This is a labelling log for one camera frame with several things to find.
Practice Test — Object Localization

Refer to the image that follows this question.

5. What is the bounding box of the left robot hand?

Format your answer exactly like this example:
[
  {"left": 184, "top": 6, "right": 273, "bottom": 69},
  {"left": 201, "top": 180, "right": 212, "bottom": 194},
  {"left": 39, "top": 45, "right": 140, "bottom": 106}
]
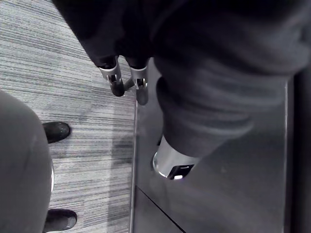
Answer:
[{"left": 52, "top": 0, "right": 311, "bottom": 181}]

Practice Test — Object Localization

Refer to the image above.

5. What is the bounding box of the dark grey cabinet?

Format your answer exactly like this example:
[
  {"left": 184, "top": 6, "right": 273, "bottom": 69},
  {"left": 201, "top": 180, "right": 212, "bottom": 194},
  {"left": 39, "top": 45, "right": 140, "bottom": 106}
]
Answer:
[{"left": 130, "top": 57, "right": 311, "bottom": 233}]

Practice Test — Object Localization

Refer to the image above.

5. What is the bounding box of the dark robot foot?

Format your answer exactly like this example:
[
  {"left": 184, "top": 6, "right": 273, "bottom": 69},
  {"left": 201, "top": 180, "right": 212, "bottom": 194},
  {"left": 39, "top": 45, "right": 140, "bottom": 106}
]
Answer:
[
  {"left": 41, "top": 121, "right": 72, "bottom": 144},
  {"left": 43, "top": 209, "right": 78, "bottom": 233}
]

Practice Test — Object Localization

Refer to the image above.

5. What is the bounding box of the silver robot leg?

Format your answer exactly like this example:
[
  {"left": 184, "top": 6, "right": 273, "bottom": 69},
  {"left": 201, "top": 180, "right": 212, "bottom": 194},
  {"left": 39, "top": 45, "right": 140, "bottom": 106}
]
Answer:
[{"left": 0, "top": 89, "right": 54, "bottom": 233}]

